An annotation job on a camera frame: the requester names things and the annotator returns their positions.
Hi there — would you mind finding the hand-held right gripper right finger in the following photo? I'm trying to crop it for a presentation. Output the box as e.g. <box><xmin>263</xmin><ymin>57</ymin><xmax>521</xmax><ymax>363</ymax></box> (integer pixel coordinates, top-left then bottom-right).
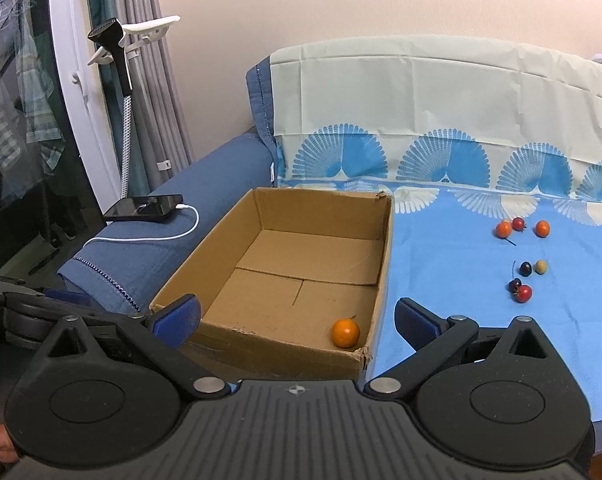
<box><xmin>363</xmin><ymin>296</ymin><xmax>554</xmax><ymax>401</ymax></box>

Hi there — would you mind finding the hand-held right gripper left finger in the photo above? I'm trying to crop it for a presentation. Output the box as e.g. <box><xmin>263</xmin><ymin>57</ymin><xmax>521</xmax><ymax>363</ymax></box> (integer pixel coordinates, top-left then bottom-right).
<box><xmin>41</xmin><ymin>294</ymin><xmax>232</xmax><ymax>401</ymax></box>

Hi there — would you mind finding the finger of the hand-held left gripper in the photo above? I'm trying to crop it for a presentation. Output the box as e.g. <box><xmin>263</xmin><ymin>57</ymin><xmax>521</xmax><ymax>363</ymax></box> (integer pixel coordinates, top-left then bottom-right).
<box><xmin>43</xmin><ymin>287</ymin><xmax>149</xmax><ymax>322</ymax></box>

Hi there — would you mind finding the brown cardboard box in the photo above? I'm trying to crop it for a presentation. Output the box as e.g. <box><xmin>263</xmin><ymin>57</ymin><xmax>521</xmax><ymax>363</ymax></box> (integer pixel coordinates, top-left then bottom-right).
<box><xmin>150</xmin><ymin>186</ymin><xmax>394</xmax><ymax>382</ymax></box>

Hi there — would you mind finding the blue fan-print tablecloth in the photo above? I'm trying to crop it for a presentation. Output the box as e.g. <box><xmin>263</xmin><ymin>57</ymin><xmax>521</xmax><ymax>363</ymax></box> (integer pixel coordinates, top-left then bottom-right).
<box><xmin>272</xmin><ymin>34</ymin><xmax>602</xmax><ymax>423</ymax></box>

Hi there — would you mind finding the glass door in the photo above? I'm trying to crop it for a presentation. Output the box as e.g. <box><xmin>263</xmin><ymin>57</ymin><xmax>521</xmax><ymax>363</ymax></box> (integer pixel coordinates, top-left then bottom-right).
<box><xmin>0</xmin><ymin>0</ymin><xmax>106</xmax><ymax>281</ymax></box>

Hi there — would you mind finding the black smartphone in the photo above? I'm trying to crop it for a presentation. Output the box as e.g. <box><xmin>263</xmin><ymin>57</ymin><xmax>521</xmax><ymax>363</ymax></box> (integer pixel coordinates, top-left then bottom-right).
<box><xmin>103</xmin><ymin>194</ymin><xmax>184</xmax><ymax>224</ymax></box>

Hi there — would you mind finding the blue sofa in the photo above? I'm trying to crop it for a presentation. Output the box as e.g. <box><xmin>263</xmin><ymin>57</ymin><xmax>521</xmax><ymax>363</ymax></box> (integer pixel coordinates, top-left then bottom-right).
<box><xmin>57</xmin><ymin>57</ymin><xmax>282</xmax><ymax>317</ymax></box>

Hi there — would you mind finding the hanging plaid shirt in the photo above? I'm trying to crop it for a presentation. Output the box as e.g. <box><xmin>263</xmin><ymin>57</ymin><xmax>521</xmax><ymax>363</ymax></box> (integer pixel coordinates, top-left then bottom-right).
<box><xmin>8</xmin><ymin>7</ymin><xmax>68</xmax><ymax>173</ymax></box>

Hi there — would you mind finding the black garment steamer head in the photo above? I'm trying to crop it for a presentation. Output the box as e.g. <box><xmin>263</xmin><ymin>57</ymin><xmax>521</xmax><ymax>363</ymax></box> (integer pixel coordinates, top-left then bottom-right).
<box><xmin>87</xmin><ymin>19</ymin><xmax>134</xmax><ymax>202</ymax></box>

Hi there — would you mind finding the white plastic hanger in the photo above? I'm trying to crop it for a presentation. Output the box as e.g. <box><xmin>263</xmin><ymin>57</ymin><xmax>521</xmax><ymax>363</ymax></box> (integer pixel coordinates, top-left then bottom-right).
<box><xmin>86</xmin><ymin>15</ymin><xmax>182</xmax><ymax>66</ymax></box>

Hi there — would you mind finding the white charging cable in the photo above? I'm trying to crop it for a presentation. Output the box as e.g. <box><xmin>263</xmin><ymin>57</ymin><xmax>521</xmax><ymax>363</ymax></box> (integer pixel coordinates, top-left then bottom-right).
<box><xmin>83</xmin><ymin>203</ymin><xmax>200</xmax><ymax>249</ymax></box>

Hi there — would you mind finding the white door frame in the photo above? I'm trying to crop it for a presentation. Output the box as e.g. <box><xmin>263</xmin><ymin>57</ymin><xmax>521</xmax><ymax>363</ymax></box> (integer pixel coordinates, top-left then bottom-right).
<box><xmin>47</xmin><ymin>0</ymin><xmax>124</xmax><ymax>213</ymax></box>

